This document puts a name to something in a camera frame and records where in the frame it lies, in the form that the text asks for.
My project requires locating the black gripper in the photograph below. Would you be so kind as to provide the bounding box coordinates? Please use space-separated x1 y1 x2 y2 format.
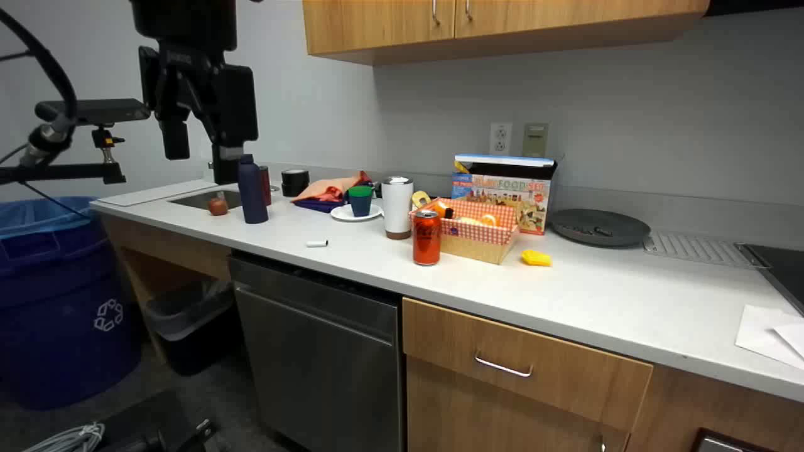
138 47 259 184

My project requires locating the wooden top drawer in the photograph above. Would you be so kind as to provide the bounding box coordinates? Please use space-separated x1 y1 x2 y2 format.
402 300 654 433

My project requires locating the dark blue bottle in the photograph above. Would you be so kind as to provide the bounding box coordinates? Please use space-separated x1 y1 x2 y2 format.
240 153 270 224

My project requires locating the small orange fruit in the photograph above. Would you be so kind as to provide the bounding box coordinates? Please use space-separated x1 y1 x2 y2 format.
207 197 228 217

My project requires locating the black cylindrical container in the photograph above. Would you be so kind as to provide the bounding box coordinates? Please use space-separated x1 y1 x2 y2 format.
281 168 310 197

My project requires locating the orange and purple cloth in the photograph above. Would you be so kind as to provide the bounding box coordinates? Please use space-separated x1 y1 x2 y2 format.
292 172 369 214

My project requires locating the small white marker tube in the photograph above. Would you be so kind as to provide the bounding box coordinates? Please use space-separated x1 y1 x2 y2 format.
305 238 331 248

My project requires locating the white plate under cup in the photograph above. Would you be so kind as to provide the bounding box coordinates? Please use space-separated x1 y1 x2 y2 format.
329 207 382 224

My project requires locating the green and blue cup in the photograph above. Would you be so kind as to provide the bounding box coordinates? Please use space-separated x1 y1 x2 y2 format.
348 185 375 217

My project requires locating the black trash bin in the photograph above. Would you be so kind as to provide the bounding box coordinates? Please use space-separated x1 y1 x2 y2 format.
144 280 242 377

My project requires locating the white tumbler with lid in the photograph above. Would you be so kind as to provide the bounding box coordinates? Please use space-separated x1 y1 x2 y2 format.
382 175 413 238

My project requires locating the upper wooden cabinet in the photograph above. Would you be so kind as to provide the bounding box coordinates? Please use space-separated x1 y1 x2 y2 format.
303 0 712 66

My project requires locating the blue recycling bin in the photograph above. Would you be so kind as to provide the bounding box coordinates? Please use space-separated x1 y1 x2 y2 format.
0 197 142 409

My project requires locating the red soda can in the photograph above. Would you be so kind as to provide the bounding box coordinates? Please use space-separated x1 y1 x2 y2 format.
413 208 439 267

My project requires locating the stainless dishwasher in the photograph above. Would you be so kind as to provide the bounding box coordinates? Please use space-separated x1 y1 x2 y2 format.
228 252 406 452

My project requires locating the yellow toy in tray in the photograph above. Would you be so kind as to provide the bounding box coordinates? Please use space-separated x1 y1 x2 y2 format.
457 214 497 226

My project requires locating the orange checkered cardboard tray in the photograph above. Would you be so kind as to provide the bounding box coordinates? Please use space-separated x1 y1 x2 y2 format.
434 198 519 264

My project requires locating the blue colourful cardboard box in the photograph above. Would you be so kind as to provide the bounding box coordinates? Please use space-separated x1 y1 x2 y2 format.
453 153 559 237

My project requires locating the yellow sponge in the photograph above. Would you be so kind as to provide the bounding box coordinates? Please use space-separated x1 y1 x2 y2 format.
520 248 554 267

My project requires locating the black induction cooktop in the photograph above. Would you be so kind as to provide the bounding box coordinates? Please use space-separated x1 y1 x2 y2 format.
738 243 804 317

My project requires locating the white paper sheet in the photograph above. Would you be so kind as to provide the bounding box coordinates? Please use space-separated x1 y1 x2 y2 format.
736 306 804 370

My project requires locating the black camera on stand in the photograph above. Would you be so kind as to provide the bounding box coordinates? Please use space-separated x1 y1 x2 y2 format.
0 11 151 184

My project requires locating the white wall outlet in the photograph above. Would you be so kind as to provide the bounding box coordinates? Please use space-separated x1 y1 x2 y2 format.
491 124 514 156

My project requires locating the beige wall switch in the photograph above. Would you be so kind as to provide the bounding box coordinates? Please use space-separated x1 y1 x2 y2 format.
522 124 548 156

